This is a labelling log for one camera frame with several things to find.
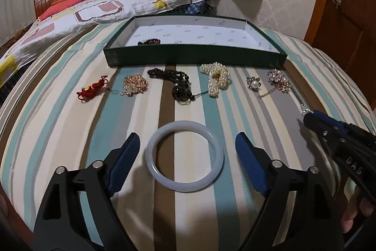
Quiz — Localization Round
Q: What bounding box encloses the white jade bangle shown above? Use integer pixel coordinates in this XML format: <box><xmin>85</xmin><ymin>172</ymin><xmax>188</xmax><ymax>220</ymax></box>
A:
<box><xmin>145</xmin><ymin>120</ymin><xmax>224</xmax><ymax>192</ymax></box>

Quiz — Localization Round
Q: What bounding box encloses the pearl flower brooch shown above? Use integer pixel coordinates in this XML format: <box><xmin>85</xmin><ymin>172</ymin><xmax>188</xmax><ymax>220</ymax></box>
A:
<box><xmin>247</xmin><ymin>76</ymin><xmax>261</xmax><ymax>92</ymax></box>

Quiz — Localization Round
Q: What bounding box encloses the red knot gold charm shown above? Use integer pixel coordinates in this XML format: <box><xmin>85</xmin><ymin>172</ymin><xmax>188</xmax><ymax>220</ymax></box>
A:
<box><xmin>76</xmin><ymin>75</ymin><xmax>108</xmax><ymax>101</ymax></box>

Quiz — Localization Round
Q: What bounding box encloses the rose gold bead cluster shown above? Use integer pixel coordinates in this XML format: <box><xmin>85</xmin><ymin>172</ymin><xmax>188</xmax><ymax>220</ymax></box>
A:
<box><xmin>121</xmin><ymin>73</ymin><xmax>149</xmax><ymax>97</ymax></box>

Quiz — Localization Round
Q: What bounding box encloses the white pearl necklace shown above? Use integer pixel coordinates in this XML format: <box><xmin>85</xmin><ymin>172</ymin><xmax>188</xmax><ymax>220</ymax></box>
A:
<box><xmin>199</xmin><ymin>61</ymin><xmax>231</xmax><ymax>98</ymax></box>

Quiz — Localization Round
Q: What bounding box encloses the dark red bead bracelet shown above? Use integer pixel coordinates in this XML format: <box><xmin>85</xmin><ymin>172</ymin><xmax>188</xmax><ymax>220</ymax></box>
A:
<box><xmin>137</xmin><ymin>37</ymin><xmax>162</xmax><ymax>46</ymax></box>

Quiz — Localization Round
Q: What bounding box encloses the silver crystal brooch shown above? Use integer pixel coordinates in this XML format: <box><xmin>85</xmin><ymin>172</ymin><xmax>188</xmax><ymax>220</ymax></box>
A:
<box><xmin>300</xmin><ymin>104</ymin><xmax>312</xmax><ymax>117</ymax></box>

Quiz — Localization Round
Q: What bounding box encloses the right hand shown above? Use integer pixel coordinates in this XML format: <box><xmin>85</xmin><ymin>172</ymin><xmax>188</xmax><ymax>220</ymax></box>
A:
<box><xmin>341</xmin><ymin>187</ymin><xmax>375</xmax><ymax>233</ymax></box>

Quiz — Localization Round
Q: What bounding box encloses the pink crystal flower brooch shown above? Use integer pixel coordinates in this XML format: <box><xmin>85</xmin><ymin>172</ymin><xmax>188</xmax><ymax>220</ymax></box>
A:
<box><xmin>258</xmin><ymin>69</ymin><xmax>291</xmax><ymax>99</ymax></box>

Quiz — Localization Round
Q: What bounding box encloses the brown wooden door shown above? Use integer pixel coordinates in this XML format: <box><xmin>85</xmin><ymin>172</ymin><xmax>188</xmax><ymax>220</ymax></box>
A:
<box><xmin>304</xmin><ymin>0</ymin><xmax>375</xmax><ymax>107</ymax></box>

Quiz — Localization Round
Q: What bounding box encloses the green shallow tray box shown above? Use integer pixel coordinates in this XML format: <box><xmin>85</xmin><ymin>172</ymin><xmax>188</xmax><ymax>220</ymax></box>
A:
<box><xmin>103</xmin><ymin>15</ymin><xmax>287</xmax><ymax>69</ymax></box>

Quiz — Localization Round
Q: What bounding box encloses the bed with patterned sheet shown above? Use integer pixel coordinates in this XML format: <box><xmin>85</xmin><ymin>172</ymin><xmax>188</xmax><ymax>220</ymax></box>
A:
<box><xmin>1</xmin><ymin>0</ymin><xmax>209</xmax><ymax>85</ymax></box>

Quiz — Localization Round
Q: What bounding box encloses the red pillow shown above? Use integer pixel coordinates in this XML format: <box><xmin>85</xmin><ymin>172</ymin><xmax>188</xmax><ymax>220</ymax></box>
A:
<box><xmin>38</xmin><ymin>0</ymin><xmax>85</xmax><ymax>22</ymax></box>

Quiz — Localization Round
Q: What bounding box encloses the black bead pendant necklace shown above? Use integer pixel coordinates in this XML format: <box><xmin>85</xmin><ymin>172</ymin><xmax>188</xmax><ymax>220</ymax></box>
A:
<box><xmin>146</xmin><ymin>67</ymin><xmax>207</xmax><ymax>105</ymax></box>

